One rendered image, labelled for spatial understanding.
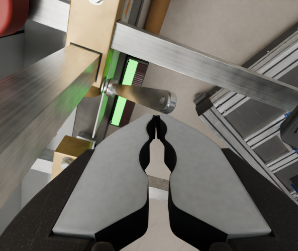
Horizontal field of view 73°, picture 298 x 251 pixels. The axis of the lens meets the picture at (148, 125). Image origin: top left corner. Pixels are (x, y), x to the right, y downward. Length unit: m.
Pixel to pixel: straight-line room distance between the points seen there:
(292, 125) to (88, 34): 0.23
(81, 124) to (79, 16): 0.31
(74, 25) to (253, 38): 1.07
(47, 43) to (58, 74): 0.39
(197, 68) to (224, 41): 0.92
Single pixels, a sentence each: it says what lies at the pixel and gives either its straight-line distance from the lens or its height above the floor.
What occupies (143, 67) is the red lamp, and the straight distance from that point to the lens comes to 0.43.
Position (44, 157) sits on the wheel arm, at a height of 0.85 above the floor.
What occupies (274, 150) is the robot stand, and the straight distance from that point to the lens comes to 1.35.
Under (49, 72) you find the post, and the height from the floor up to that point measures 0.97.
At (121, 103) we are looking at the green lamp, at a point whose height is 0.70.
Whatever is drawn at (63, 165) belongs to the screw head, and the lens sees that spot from 0.36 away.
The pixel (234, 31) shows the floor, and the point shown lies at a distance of 1.20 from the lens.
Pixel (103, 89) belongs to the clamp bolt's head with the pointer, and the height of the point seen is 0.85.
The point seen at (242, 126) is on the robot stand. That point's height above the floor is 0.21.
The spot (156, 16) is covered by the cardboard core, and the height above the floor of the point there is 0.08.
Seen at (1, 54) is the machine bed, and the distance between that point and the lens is 0.52.
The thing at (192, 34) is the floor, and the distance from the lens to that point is 1.14.
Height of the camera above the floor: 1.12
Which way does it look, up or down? 59 degrees down
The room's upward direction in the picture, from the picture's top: 178 degrees counter-clockwise
